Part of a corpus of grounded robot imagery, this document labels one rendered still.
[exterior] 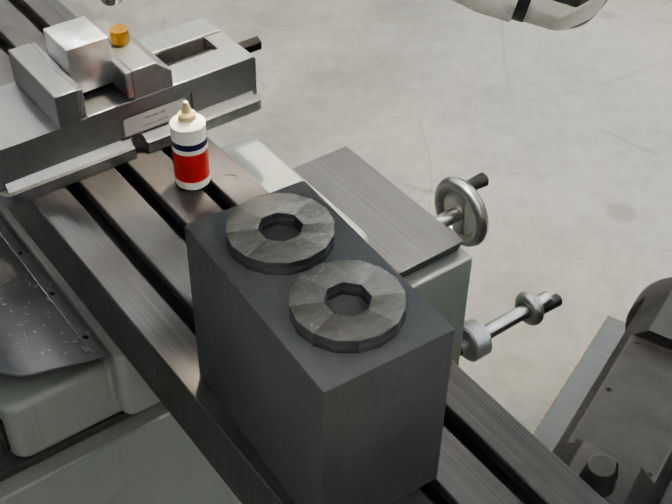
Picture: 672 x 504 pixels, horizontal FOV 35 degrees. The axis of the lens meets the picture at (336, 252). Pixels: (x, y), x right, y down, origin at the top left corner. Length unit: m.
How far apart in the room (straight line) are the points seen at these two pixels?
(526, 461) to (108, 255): 0.49
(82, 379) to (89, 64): 0.36
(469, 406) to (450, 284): 0.51
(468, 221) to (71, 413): 0.73
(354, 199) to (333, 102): 1.60
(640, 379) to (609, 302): 0.99
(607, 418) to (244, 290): 0.80
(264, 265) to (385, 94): 2.35
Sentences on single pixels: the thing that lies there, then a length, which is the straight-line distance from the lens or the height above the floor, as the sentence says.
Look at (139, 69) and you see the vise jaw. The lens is 1.26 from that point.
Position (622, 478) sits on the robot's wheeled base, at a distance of 1.45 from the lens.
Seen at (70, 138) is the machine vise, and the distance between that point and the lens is 1.26.
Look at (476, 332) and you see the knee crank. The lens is 1.63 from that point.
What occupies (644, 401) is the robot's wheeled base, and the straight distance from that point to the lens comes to 1.57.
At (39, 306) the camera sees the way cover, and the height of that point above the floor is 0.90.
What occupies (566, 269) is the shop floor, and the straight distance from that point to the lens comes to 2.63.
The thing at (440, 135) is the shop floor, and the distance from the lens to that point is 3.02.
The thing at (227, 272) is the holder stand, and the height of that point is 1.15.
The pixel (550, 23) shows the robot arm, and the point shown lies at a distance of 1.14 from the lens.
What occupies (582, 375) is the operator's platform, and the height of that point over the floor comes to 0.40.
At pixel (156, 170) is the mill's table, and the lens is 1.28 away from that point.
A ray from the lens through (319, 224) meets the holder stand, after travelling 0.88.
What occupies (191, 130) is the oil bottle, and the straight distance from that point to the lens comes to 1.20.
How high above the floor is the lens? 1.73
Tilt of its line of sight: 41 degrees down
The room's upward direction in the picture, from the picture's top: 1 degrees clockwise
